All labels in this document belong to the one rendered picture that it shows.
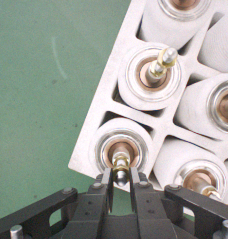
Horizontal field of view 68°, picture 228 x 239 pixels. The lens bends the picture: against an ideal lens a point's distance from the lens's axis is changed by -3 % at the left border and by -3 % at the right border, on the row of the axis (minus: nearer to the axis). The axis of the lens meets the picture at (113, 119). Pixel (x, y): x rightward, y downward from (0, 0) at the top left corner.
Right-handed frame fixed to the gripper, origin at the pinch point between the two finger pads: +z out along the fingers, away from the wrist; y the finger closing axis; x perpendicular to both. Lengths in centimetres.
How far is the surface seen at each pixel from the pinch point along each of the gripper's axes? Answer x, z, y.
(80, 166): -3.6, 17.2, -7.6
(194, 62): 14.0, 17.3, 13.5
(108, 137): 2.6, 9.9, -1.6
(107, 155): 0.1, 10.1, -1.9
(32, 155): -5.6, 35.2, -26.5
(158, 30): 18.1, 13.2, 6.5
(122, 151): 1.1, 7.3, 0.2
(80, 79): 15.6, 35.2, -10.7
